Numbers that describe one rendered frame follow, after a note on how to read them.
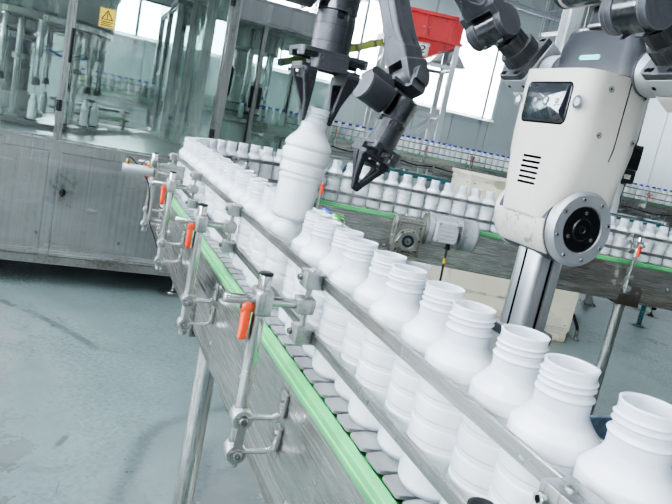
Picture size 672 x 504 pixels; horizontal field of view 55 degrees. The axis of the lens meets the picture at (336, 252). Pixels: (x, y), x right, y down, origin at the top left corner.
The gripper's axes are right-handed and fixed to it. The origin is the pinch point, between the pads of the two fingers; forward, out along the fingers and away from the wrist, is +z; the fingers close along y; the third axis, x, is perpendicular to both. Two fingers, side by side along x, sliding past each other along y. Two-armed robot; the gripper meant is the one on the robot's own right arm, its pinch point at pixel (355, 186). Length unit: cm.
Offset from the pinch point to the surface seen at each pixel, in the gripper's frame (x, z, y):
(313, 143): -22.3, 0.2, 30.7
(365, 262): -17, 11, 53
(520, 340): -18, 9, 82
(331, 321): -17, 18, 53
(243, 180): -18.6, 10.2, -6.4
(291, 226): -16.5, 12.3, 24.3
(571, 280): 150, -21, -95
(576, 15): 543, -492, -814
